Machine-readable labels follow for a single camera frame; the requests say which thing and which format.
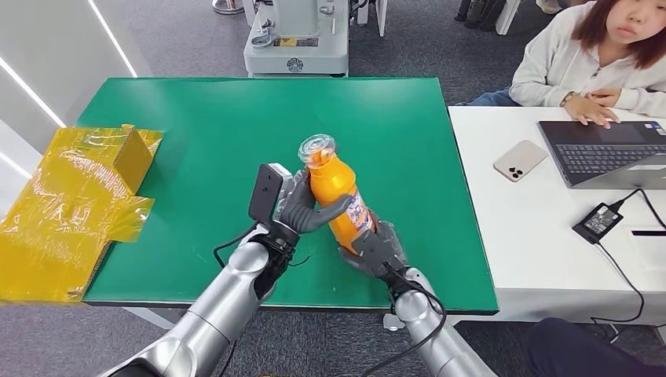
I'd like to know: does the white panel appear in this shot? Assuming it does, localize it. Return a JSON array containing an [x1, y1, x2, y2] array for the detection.
[[357, 0, 390, 38]]

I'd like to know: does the black seat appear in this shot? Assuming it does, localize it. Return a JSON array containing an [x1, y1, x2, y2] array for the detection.
[[525, 317, 666, 377]]

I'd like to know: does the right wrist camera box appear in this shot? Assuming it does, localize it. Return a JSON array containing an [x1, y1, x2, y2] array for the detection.
[[351, 229, 397, 276]]

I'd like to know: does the person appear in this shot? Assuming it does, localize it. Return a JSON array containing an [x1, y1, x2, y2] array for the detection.
[[457, 0, 666, 130]]

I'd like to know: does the person's left hand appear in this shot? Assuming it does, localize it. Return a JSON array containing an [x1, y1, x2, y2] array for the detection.
[[587, 87, 624, 108]]

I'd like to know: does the green table mat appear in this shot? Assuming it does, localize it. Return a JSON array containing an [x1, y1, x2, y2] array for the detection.
[[75, 76, 500, 317]]

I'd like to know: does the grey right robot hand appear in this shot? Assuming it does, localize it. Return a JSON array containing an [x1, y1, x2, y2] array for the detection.
[[338, 210, 410, 280]]

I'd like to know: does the black power cord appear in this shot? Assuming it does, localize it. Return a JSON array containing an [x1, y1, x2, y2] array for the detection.
[[589, 240, 646, 326]]

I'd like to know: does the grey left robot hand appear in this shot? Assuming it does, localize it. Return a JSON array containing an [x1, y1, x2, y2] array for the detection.
[[274, 167, 355, 235]]

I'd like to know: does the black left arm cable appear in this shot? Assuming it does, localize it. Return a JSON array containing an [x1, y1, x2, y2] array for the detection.
[[212, 222, 313, 377]]

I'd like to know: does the thin black laptop cable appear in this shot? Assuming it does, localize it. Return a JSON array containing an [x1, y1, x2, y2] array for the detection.
[[609, 188, 666, 232]]

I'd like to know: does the person's right hand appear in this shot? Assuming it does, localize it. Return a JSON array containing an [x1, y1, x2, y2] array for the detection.
[[562, 92, 621, 130]]

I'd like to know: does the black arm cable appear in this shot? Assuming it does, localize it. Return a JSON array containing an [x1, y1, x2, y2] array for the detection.
[[361, 262, 448, 377], [212, 222, 313, 377]]

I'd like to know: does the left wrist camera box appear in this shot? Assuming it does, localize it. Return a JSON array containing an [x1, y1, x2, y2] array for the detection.
[[247, 163, 294, 226]]

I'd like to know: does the yellow taped cardboard box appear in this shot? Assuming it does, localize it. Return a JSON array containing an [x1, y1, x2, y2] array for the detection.
[[0, 124, 166, 306]]

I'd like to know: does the beige smartphone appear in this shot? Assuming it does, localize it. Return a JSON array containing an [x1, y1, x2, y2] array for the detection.
[[492, 140, 549, 184]]

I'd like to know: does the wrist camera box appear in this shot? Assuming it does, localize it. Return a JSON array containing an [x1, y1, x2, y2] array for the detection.
[[351, 229, 397, 276], [247, 163, 294, 226]]

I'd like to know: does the white table beam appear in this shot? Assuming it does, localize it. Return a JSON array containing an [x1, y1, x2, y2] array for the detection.
[[121, 306, 176, 331]]

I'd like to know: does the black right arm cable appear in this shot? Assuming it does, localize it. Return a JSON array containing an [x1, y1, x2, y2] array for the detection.
[[361, 262, 448, 377]]

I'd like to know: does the white machine base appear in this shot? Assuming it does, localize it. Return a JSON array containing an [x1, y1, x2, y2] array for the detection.
[[243, 0, 350, 79]]

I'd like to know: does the orange plastic bottle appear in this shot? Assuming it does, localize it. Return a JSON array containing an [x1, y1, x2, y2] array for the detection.
[[297, 134, 377, 256]]

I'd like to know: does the dark grey laptop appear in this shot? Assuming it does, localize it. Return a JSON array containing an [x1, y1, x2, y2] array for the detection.
[[537, 119, 666, 189]]

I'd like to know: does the black power adapter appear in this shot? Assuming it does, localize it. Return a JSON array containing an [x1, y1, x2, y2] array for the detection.
[[571, 202, 624, 245]]

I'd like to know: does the chrome round stand base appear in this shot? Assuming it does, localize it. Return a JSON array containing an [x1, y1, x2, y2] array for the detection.
[[212, 0, 246, 16]]

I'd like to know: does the white furniture leg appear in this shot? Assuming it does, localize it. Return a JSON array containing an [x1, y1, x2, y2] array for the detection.
[[494, 0, 522, 36]]

